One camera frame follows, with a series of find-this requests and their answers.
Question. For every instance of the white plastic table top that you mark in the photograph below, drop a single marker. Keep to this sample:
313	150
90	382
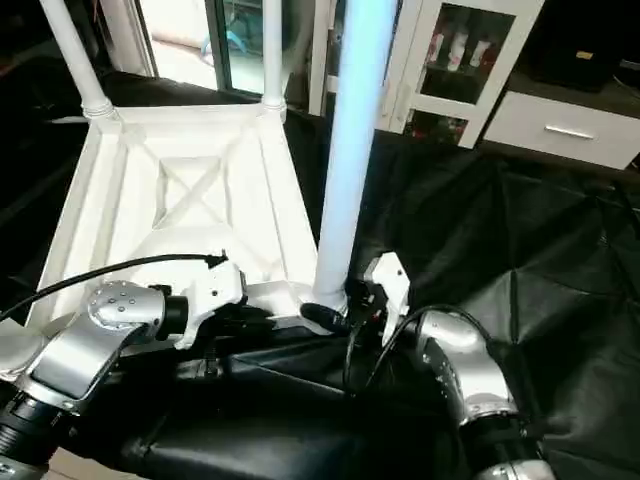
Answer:
170	190

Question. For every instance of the white plastic table leg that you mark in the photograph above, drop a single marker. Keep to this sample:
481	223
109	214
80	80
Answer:
272	50
350	140
15	352
75	55

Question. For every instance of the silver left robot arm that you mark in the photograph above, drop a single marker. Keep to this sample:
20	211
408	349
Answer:
70	350

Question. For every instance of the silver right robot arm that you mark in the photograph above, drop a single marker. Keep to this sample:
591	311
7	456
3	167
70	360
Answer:
465	370

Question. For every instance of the black table mat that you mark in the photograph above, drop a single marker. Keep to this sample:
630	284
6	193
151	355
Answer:
520	260

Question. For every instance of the white glass door cabinet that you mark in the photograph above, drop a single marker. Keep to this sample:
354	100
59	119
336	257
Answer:
430	60

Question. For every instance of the white drawer unit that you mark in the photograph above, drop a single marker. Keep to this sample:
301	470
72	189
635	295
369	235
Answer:
570	130

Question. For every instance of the teal plastic stool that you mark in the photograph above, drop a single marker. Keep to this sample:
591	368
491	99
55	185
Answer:
240	35

